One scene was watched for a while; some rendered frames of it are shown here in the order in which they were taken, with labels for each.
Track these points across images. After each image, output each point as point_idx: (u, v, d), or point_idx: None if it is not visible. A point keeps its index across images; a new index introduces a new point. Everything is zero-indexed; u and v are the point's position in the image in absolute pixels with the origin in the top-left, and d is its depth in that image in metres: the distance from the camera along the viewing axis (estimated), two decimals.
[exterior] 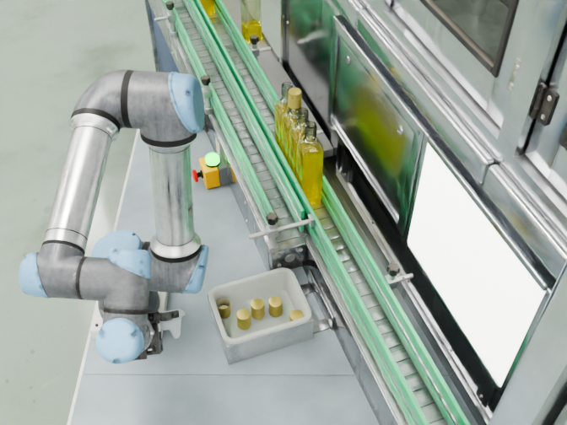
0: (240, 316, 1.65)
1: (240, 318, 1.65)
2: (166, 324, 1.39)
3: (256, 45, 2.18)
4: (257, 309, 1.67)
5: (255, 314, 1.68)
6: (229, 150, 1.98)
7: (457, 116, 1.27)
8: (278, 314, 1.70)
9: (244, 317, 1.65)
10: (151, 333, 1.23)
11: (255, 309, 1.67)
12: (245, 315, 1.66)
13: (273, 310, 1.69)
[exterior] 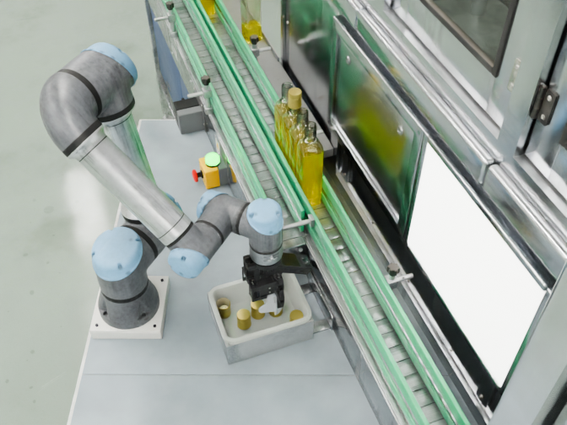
0: (240, 316, 1.65)
1: (240, 318, 1.65)
2: (271, 298, 1.62)
3: (256, 45, 2.18)
4: (257, 309, 1.67)
5: (255, 314, 1.69)
6: (229, 150, 1.98)
7: (457, 116, 1.27)
8: (278, 314, 1.70)
9: (244, 317, 1.65)
10: (271, 257, 1.49)
11: (255, 309, 1.67)
12: (245, 315, 1.66)
13: (273, 310, 1.69)
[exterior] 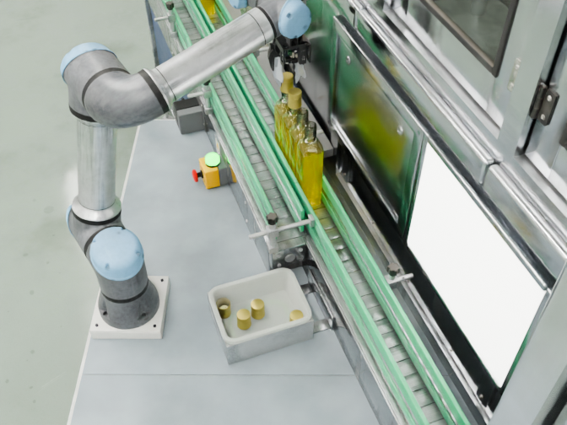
0: (240, 316, 1.65)
1: (240, 318, 1.65)
2: None
3: None
4: (257, 309, 1.67)
5: (255, 314, 1.69)
6: (229, 150, 1.98)
7: (457, 116, 1.27)
8: (293, 84, 1.76)
9: (244, 317, 1.65)
10: None
11: (255, 309, 1.67)
12: (245, 315, 1.66)
13: (293, 82, 1.75)
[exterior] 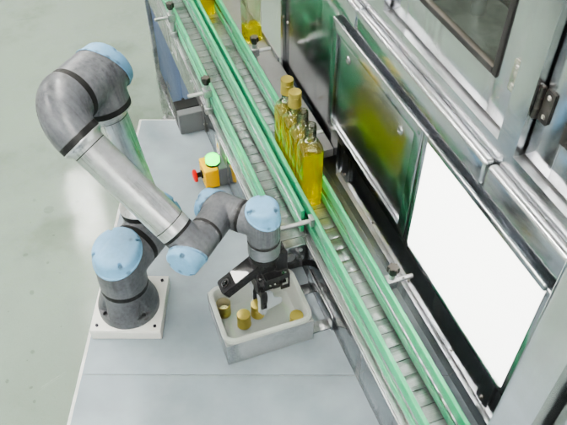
0: (240, 316, 1.65)
1: (240, 318, 1.65)
2: None
3: (256, 45, 2.18)
4: (257, 309, 1.67)
5: (255, 314, 1.69)
6: (229, 150, 1.98)
7: (457, 116, 1.27)
8: (293, 87, 1.77)
9: (244, 317, 1.65)
10: None
11: (255, 309, 1.67)
12: (245, 315, 1.66)
13: (293, 85, 1.75)
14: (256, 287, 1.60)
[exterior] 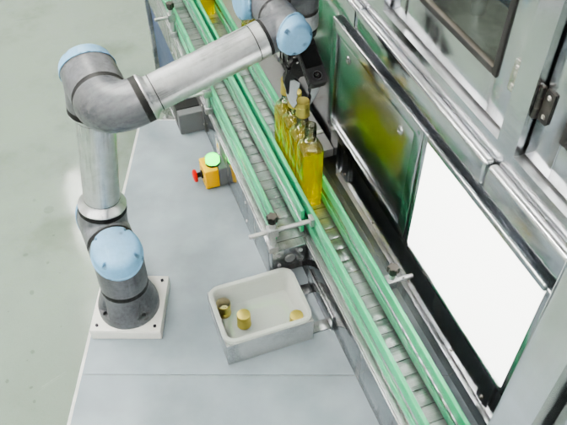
0: (240, 316, 1.65)
1: (240, 318, 1.65)
2: None
3: None
4: (309, 100, 1.66)
5: (309, 109, 1.67)
6: (229, 150, 1.98)
7: (457, 116, 1.27)
8: None
9: (244, 317, 1.65)
10: None
11: (309, 102, 1.66)
12: (245, 315, 1.66)
13: None
14: None
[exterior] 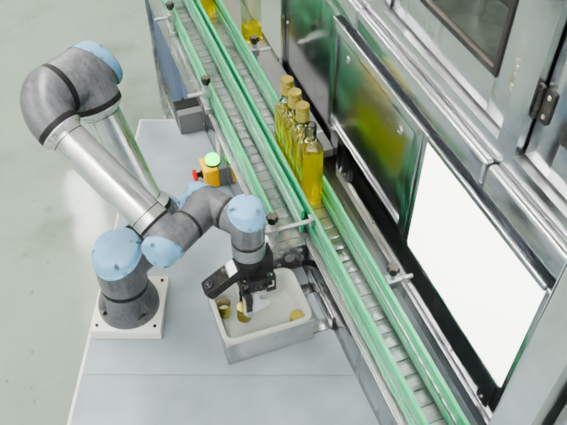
0: (240, 309, 1.63)
1: (240, 310, 1.62)
2: None
3: (256, 45, 2.18)
4: (309, 104, 1.67)
5: (309, 113, 1.68)
6: (229, 150, 1.98)
7: (457, 116, 1.27)
8: (293, 87, 1.77)
9: (244, 309, 1.63)
10: None
11: (309, 106, 1.67)
12: None
13: (293, 85, 1.75)
14: (240, 289, 1.55)
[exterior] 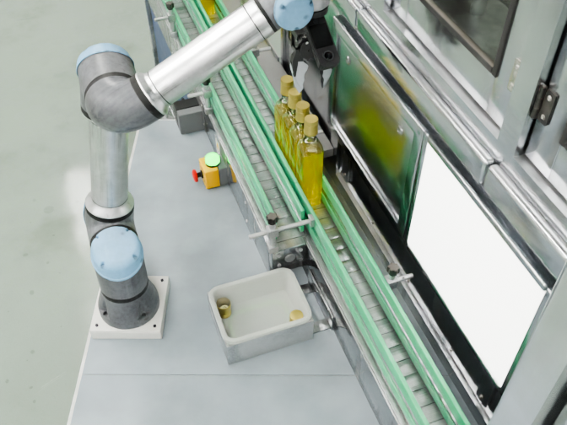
0: (314, 120, 1.63)
1: (316, 120, 1.63)
2: None
3: (256, 45, 2.18)
4: (309, 104, 1.67)
5: (309, 113, 1.68)
6: (229, 150, 1.98)
7: (457, 116, 1.27)
8: (293, 87, 1.77)
9: (315, 117, 1.63)
10: None
11: (309, 106, 1.67)
12: (313, 117, 1.63)
13: (293, 85, 1.75)
14: None
